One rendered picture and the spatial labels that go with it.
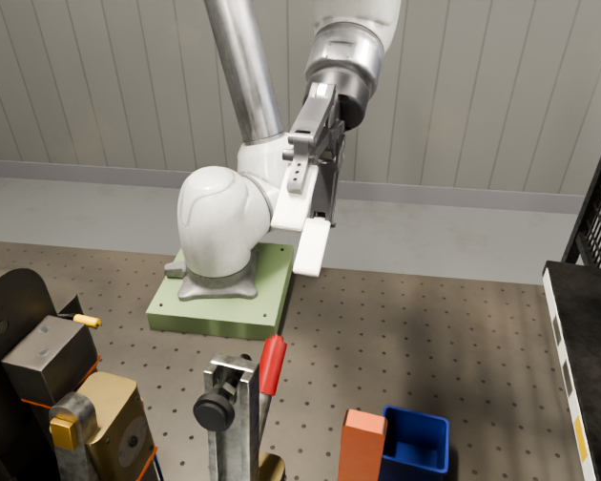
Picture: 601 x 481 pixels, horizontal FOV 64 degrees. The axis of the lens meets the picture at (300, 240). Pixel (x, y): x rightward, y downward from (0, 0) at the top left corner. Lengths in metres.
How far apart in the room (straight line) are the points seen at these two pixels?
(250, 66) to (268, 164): 0.21
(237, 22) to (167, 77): 1.90
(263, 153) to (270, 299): 0.33
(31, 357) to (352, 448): 0.34
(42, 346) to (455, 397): 0.76
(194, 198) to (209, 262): 0.15
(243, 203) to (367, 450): 0.74
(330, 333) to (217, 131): 2.07
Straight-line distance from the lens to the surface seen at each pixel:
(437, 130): 2.88
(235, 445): 0.42
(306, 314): 1.15
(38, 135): 3.55
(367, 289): 1.23
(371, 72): 0.59
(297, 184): 0.44
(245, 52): 1.11
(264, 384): 0.47
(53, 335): 0.58
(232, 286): 1.12
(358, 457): 0.38
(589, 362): 0.71
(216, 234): 1.02
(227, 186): 1.01
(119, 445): 0.57
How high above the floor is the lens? 1.49
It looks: 34 degrees down
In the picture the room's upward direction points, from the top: straight up
